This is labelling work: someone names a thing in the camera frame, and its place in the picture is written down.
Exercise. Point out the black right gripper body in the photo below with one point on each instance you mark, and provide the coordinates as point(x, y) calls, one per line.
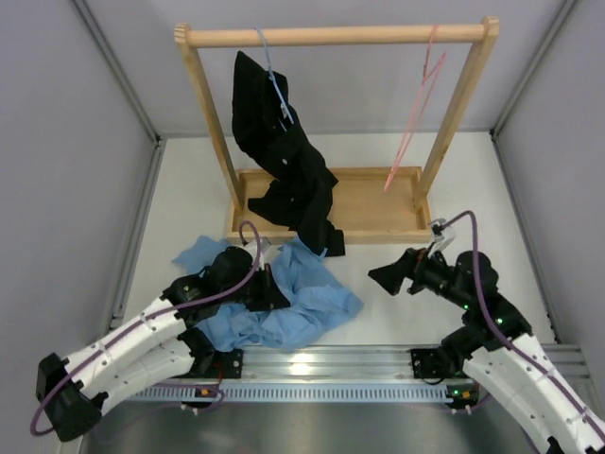
point(430, 273)

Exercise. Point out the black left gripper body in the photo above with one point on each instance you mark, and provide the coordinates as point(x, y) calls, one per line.
point(249, 293)

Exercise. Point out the light blue shirt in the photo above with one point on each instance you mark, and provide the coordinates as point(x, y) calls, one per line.
point(302, 302)

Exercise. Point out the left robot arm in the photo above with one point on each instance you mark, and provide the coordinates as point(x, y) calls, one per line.
point(162, 342)

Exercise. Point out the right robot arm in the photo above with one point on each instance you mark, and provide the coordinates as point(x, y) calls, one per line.
point(496, 348)

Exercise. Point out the black shirt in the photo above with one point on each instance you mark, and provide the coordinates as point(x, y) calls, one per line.
point(300, 196)

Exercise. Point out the blue plastic hanger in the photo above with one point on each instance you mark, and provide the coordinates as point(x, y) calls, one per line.
point(285, 113)

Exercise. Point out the pink plastic hanger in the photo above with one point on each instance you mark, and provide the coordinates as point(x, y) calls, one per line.
point(430, 75)

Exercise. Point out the wooden clothes rack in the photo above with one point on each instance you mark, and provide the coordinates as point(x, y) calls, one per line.
point(362, 210)

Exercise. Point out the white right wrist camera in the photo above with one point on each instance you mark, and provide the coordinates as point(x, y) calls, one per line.
point(442, 235)

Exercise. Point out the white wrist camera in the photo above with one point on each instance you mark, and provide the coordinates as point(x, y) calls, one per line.
point(262, 246)
point(442, 235)

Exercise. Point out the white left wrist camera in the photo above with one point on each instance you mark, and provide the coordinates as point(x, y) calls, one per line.
point(262, 246)

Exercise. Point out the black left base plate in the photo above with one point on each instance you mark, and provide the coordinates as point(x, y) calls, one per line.
point(218, 365)

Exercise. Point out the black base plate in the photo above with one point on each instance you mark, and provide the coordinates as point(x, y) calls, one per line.
point(218, 365)
point(434, 365)

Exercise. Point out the aluminium mounting rail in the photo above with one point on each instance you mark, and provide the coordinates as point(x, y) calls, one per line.
point(324, 363)

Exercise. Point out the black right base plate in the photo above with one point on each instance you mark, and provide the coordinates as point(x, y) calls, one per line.
point(434, 365)

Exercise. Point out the grey slotted cable duct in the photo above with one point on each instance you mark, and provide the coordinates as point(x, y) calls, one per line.
point(240, 392)

